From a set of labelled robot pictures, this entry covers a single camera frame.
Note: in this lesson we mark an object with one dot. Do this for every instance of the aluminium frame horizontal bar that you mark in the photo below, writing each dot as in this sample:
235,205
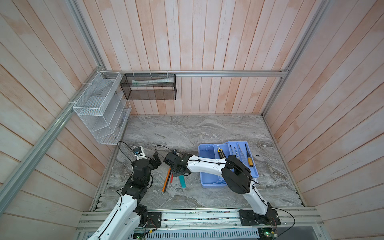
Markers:
251,73

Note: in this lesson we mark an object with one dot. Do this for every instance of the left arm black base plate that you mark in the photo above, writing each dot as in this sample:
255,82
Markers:
150,220

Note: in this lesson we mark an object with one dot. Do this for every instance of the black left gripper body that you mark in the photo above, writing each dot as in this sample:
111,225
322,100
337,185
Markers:
152,165

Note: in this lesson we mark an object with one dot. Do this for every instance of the black wire mesh basket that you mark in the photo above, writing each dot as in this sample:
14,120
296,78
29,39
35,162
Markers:
151,87

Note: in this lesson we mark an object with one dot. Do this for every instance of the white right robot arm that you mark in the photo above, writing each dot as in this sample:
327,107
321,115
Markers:
232,170

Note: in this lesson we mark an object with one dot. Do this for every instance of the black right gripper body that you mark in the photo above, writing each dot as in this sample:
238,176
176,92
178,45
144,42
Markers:
174,171

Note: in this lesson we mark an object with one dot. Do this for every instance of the teal utility knife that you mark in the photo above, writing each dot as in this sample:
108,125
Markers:
182,181

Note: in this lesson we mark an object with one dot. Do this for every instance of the red sleeved hex key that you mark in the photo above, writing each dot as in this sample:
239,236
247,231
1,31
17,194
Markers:
171,180

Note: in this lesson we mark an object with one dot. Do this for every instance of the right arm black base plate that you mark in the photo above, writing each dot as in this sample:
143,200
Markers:
249,218

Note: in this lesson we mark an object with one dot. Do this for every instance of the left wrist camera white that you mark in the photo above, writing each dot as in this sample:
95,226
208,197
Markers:
139,153

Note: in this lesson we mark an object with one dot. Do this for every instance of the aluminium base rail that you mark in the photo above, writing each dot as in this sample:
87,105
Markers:
191,219

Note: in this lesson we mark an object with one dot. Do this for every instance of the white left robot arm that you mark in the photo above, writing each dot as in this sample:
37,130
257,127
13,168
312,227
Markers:
128,213

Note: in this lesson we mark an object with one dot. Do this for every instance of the white wire mesh shelf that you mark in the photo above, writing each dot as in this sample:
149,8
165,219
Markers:
103,109

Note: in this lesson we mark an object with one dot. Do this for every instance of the clear handled tester screwdriver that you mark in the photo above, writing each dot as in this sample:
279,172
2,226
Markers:
242,155

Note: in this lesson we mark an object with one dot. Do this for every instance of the white ventilated cable duct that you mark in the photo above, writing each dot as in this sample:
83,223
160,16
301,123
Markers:
209,234

